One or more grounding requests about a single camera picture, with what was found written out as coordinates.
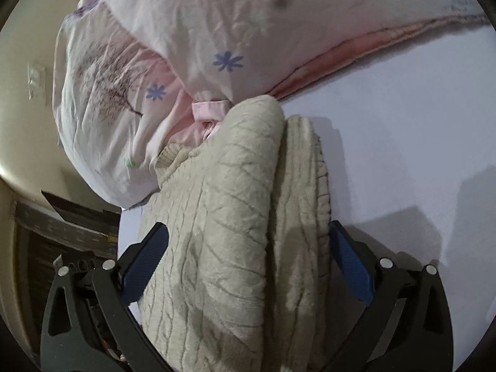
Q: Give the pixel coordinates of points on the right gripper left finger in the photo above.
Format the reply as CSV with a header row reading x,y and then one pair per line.
x,y
88,325

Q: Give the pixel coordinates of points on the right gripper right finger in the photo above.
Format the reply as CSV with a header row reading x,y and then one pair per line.
x,y
406,323

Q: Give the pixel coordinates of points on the beige knit sweater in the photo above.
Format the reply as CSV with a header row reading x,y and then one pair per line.
x,y
242,285

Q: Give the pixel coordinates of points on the pink floral pillow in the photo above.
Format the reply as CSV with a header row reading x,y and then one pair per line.
x,y
117,104
236,49

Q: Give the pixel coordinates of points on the wooden bed frame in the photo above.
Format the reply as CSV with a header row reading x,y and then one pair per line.
x,y
73,225

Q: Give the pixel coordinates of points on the white wall switch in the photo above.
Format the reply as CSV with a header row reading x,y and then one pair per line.
x,y
36,79

